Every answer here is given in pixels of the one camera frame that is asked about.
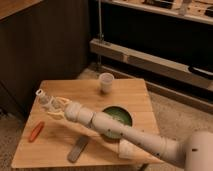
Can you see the white plastic cup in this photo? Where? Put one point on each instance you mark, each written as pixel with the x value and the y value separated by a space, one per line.
pixel 106 80

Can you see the wooden table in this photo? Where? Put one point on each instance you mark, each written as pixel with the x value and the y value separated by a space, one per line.
pixel 57 138

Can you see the small clear plastic bottle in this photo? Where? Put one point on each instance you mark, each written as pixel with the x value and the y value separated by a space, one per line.
pixel 45 100

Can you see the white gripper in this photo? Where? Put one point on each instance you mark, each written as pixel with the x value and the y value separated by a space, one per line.
pixel 60 104

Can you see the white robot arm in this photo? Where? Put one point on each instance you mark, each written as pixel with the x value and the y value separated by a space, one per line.
pixel 193 154

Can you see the green bowl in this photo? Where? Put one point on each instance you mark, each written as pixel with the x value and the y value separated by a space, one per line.
pixel 120 115

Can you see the metal shelf rack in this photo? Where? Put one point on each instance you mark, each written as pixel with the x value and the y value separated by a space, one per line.
pixel 169 38

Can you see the white folded cloth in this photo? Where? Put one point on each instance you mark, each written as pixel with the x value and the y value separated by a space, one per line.
pixel 126 149

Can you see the dark wooden cabinet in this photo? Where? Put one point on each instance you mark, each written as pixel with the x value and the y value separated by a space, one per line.
pixel 48 41

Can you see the orange marker pen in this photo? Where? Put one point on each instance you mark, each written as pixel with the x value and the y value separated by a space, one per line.
pixel 36 131

